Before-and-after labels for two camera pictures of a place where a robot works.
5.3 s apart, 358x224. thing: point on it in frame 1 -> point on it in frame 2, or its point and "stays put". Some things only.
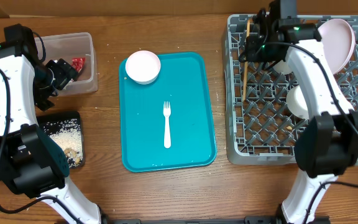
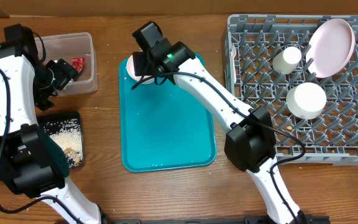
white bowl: [296, 103] stays put
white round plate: [339, 43] stays put
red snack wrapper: [78, 63] stays put
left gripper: [64, 71] stays put
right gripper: [257, 56] -> [150, 66]
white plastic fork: [166, 112] -> [233, 54]
